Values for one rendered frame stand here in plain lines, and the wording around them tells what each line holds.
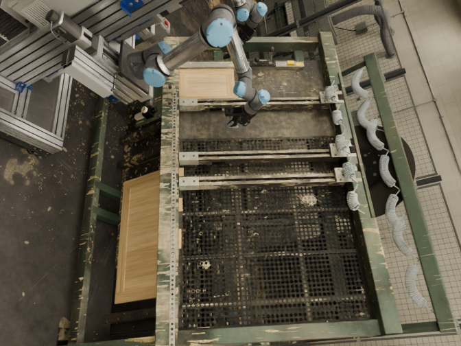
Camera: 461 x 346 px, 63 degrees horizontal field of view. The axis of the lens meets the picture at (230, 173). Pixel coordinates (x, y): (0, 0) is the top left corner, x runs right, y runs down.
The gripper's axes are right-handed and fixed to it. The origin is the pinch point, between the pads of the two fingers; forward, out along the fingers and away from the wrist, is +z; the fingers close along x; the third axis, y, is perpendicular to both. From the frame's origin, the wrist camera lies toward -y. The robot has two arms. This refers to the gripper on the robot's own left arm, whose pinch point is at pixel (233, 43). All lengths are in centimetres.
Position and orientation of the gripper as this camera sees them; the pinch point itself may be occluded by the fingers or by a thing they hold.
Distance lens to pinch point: 275.7
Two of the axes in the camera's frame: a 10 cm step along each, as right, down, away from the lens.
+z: -4.7, 4.3, 7.7
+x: 5.2, -5.6, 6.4
